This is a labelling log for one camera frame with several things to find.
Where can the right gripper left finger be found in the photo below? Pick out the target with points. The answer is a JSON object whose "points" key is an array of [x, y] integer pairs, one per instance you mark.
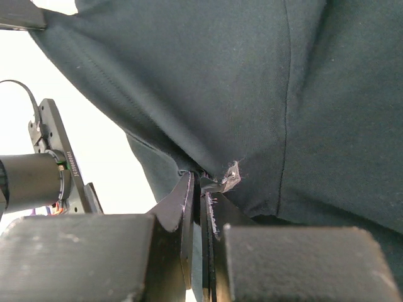
{"points": [[94, 257]]}

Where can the black t shirt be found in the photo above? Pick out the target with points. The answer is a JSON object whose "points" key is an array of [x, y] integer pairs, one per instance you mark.
{"points": [[305, 97]]}

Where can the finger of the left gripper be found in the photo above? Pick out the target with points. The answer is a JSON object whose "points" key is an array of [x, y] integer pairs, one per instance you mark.
{"points": [[21, 15]]}

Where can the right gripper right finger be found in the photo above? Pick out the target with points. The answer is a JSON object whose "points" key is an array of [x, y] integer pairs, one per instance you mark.
{"points": [[244, 261]]}

